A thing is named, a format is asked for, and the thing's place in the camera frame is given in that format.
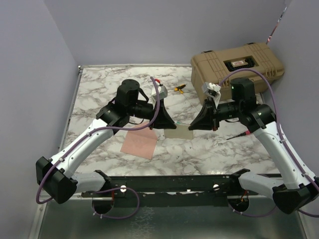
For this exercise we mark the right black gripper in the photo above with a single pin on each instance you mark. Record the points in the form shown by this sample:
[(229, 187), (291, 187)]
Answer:
[(209, 117)]

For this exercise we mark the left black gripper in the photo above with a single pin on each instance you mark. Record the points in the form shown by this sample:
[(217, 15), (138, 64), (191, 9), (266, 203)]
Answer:
[(163, 120)]

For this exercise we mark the cream paper letter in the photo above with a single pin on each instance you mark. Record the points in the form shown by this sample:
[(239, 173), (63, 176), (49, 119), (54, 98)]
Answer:
[(181, 132)]

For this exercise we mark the pink envelope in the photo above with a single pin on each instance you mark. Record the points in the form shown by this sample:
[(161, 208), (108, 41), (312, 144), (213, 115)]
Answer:
[(140, 143)]

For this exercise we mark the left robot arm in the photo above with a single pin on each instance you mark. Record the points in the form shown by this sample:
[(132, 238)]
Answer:
[(57, 175)]

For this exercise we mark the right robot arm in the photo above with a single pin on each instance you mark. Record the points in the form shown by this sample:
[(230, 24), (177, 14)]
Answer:
[(298, 185)]

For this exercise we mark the tan plastic case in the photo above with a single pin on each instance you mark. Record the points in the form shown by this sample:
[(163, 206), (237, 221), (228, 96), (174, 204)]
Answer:
[(213, 66)]

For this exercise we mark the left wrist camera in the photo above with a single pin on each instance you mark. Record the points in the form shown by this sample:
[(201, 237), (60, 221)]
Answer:
[(162, 92)]

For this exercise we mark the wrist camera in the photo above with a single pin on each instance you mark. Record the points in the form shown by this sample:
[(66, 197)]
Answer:
[(162, 92), (212, 91)]

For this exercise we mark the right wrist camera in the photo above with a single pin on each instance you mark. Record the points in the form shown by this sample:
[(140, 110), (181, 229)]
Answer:
[(212, 91)]

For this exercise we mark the yellow handled screwdriver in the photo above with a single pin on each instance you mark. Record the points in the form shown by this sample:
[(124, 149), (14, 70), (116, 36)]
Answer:
[(180, 89)]

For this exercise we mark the black mounting rail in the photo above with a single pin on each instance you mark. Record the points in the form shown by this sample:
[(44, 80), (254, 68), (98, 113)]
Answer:
[(171, 191)]

